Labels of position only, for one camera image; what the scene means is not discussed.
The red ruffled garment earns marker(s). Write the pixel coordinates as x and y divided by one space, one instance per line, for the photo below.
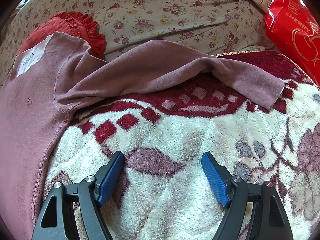
62 23

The red plastic bag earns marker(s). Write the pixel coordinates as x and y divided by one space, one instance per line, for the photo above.
287 30

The red and white fleece blanket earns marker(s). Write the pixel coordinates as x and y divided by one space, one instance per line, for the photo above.
175 135

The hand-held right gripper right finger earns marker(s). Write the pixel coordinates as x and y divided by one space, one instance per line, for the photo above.
215 180

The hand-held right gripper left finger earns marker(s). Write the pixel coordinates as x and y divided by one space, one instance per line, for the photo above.
111 180

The pink long-sleeve shirt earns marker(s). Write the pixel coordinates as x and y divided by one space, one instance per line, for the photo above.
30 105

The floral bed sheet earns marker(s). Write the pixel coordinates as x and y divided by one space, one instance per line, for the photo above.
150 10

